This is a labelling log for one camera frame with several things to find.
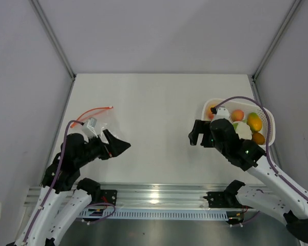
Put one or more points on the white cauliflower green leaves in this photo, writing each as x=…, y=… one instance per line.
x=243, y=130

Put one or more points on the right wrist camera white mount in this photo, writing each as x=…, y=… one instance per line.
x=220, y=113

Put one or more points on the peach orange red fruit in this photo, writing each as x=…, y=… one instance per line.
x=237, y=115

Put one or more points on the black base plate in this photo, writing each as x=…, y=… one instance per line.
x=106, y=196
x=220, y=200

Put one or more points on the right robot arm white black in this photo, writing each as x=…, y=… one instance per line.
x=290, y=203

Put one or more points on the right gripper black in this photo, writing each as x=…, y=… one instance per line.
x=200, y=126

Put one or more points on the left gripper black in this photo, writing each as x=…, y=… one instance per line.
x=115, y=147

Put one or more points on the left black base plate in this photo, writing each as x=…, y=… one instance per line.
x=106, y=196

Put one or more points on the round orange brown fruit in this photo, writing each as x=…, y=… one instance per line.
x=258, y=138

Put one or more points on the mango yellow green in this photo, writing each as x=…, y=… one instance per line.
x=254, y=122

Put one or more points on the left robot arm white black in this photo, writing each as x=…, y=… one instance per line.
x=50, y=220

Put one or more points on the aluminium mounting rail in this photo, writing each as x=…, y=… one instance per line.
x=162, y=196

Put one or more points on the clear zip bag orange zipper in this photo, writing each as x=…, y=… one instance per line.
x=106, y=119

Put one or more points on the aluminium frame post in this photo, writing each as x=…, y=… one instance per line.
x=44, y=21
x=281, y=31

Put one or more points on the slotted white cable duct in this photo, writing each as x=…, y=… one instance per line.
x=151, y=214

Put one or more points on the left aluminium frame post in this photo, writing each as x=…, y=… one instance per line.
x=44, y=21

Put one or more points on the yellow orange fruit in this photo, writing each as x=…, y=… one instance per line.
x=210, y=114

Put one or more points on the right aluminium frame post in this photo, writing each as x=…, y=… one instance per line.
x=281, y=31

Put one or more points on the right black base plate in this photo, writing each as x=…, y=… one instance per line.
x=220, y=200

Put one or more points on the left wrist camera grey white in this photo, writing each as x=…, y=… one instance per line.
x=88, y=128

